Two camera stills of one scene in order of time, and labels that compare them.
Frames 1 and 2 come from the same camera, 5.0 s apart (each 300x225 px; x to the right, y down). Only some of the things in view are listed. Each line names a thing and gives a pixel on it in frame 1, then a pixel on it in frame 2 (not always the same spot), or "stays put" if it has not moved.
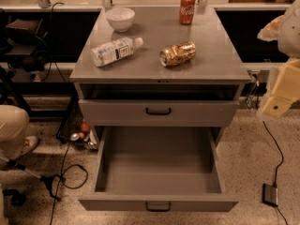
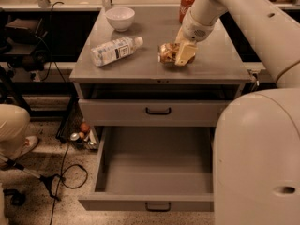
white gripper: x=291 y=35 -> x=193 y=29
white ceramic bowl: x=121 y=19 stays put
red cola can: x=187 y=4 stays put
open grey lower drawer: x=172 y=169 stays put
